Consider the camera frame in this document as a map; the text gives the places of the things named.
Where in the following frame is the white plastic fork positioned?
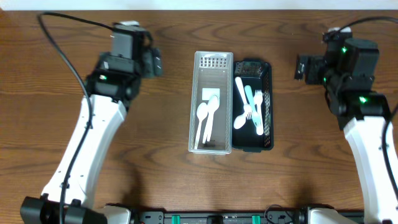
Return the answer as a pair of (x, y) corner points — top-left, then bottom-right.
(254, 90), (264, 136)
(244, 85), (262, 128)

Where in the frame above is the white plastic spoon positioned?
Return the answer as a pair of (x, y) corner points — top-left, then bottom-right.
(202, 95), (220, 144)
(233, 76), (253, 130)
(194, 102), (208, 150)

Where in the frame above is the white plastic spoon top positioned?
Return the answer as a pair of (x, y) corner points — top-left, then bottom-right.
(202, 95), (220, 144)

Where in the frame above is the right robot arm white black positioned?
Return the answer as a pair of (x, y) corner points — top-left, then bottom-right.
(294, 27), (397, 223)

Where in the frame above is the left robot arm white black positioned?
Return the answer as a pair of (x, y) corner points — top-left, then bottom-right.
(20, 21), (162, 223)

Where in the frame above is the dark green plastic basket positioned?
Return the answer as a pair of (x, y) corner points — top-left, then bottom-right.
(232, 58), (274, 152)

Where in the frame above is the translucent white plastic basket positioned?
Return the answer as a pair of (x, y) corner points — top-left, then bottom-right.
(188, 51), (233, 155)

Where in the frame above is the white label sticker in basket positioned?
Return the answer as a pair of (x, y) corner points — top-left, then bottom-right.
(201, 88), (220, 101)

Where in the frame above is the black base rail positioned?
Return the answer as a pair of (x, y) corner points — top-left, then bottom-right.
(105, 203), (368, 224)

